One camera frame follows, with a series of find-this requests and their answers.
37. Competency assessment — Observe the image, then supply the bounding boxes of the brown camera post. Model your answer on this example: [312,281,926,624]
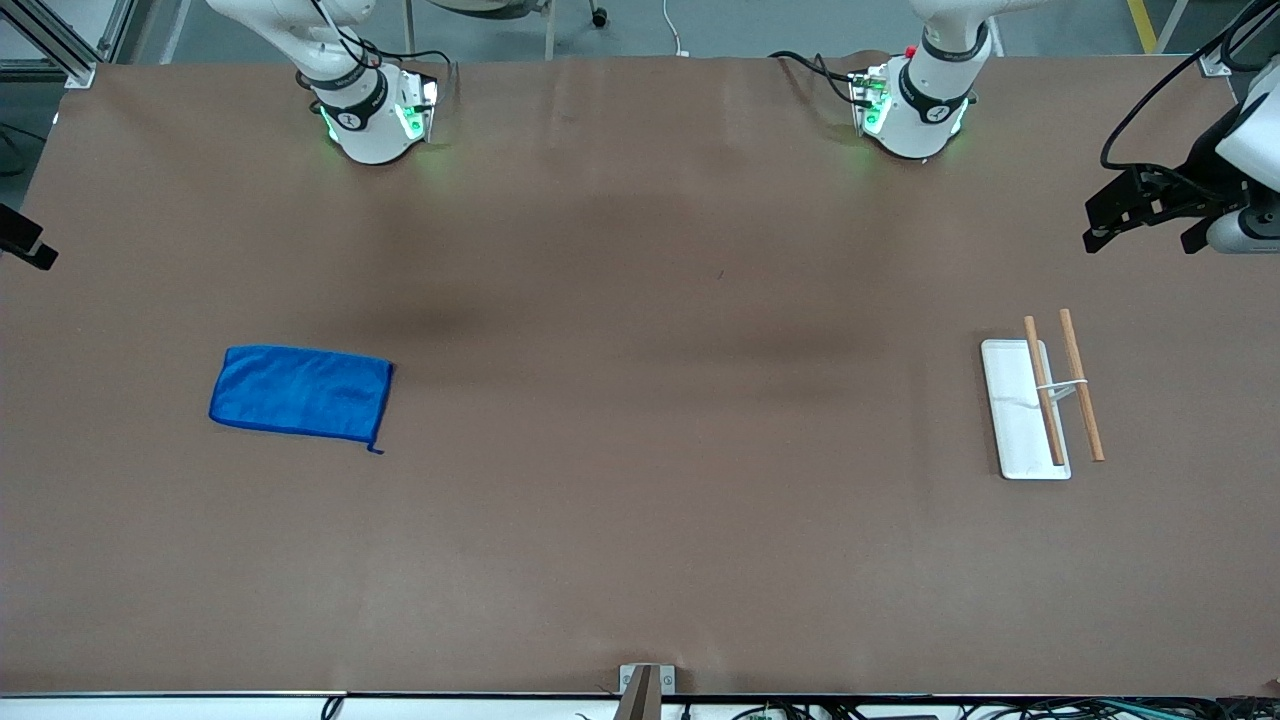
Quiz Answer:
[613,667,661,720]

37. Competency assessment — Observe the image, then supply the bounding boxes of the blue microfiber towel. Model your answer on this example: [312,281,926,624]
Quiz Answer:
[208,345,395,456]

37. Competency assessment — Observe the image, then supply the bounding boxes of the base connector box green light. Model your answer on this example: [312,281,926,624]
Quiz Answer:
[395,72,442,144]
[850,65,893,137]

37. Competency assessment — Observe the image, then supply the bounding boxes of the black base cable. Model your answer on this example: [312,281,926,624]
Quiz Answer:
[768,50,863,107]
[378,48,459,99]

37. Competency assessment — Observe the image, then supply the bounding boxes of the office chair base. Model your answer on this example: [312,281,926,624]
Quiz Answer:
[404,0,611,61]

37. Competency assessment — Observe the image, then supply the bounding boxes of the white towel rack wooden bars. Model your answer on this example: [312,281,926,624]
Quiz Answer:
[980,308,1107,482]

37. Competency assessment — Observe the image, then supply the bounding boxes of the aluminium frame profile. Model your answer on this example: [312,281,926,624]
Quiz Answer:
[1195,0,1263,79]
[0,0,127,87]

